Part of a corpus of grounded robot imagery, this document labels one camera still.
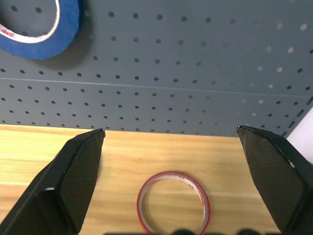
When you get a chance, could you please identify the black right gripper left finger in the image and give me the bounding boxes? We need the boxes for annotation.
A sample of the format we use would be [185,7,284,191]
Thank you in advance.
[0,128,106,235]

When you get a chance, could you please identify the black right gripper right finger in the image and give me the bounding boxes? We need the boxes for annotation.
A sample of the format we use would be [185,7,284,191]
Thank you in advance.
[236,125,313,235]

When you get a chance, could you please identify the grey pegboard panel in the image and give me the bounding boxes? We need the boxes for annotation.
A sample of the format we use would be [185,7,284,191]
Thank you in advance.
[0,0,313,138]

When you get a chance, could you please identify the red tape roll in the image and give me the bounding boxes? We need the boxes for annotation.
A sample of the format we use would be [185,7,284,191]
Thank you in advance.
[136,170,211,234]

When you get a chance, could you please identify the blue tape roll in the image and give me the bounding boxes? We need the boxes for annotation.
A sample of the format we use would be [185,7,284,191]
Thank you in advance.
[0,0,83,60]

